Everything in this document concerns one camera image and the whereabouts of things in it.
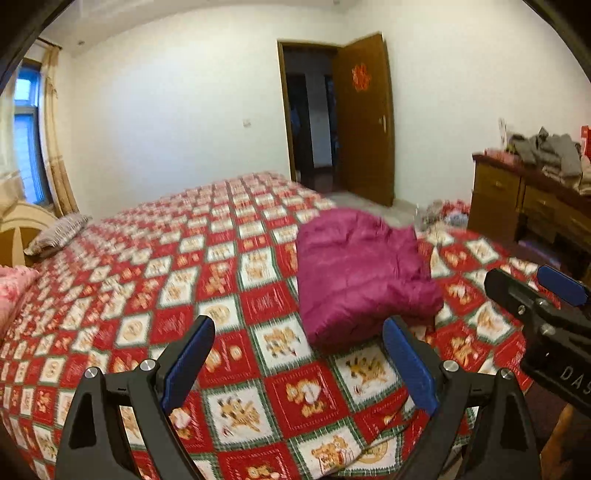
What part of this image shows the magenta puffer down jacket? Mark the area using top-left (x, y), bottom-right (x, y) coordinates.
top-left (295, 208), bottom-right (444, 354)

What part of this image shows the pile of clothes on floor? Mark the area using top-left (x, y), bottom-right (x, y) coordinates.
top-left (414, 200), bottom-right (471, 232)

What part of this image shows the grey clothes pile on dresser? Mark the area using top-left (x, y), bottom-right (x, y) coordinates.
top-left (506, 128), bottom-right (590, 196)

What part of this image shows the brown wooden dresser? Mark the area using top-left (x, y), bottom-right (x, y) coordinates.
top-left (468, 153), bottom-right (590, 284)

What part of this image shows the red patchwork cartoon quilt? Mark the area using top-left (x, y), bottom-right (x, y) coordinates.
top-left (1, 173), bottom-right (539, 479)

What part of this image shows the pink floral blanket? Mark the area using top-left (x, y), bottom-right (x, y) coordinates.
top-left (0, 266), bottom-right (39, 337)

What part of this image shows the striped grey pillow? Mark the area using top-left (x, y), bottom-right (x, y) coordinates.
top-left (24, 213), bottom-right (91, 258)

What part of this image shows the beige wooden headboard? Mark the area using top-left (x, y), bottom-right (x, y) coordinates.
top-left (1, 200), bottom-right (57, 267)

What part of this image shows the brown wooden door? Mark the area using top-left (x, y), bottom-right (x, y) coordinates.
top-left (332, 33), bottom-right (394, 207)

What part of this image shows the beige patterned curtain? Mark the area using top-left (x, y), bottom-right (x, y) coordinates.
top-left (1, 39), bottom-right (79, 217)

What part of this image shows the red door decoration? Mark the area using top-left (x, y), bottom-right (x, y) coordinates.
top-left (351, 63), bottom-right (372, 92)

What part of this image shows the metal door handle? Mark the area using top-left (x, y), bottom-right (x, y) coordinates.
top-left (380, 115), bottom-right (388, 134)

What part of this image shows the window with blue frame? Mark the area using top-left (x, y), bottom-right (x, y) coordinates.
top-left (14, 60), bottom-right (51, 206)

